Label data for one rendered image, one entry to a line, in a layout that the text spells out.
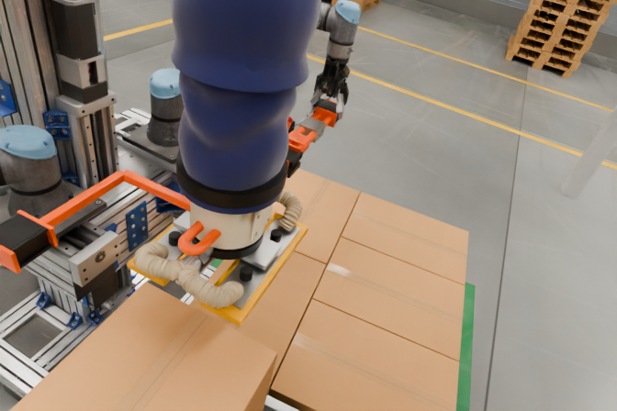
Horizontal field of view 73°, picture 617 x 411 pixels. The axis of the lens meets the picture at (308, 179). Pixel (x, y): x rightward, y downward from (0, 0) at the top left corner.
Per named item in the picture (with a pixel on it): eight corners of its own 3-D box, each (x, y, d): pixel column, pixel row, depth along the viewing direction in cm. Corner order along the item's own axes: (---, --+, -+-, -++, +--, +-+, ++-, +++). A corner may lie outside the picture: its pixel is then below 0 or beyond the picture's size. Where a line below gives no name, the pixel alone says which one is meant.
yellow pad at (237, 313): (240, 328, 85) (241, 314, 82) (198, 306, 87) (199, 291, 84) (308, 231, 111) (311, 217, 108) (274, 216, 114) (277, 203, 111)
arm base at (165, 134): (137, 135, 147) (135, 110, 141) (166, 119, 159) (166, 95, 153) (171, 151, 143) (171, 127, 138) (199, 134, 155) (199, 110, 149)
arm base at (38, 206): (-6, 209, 109) (-16, 179, 103) (48, 182, 121) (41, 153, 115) (36, 234, 105) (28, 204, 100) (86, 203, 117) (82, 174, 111)
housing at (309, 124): (315, 144, 128) (318, 131, 126) (296, 136, 130) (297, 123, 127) (324, 135, 134) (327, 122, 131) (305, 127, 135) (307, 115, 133)
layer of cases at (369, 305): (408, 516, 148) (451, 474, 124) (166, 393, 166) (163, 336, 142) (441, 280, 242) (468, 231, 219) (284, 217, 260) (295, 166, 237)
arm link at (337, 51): (334, 35, 129) (358, 43, 127) (330, 49, 131) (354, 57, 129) (324, 40, 123) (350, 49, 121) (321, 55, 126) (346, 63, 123)
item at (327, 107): (333, 127, 138) (336, 114, 135) (313, 120, 139) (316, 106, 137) (342, 118, 144) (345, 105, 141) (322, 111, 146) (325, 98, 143)
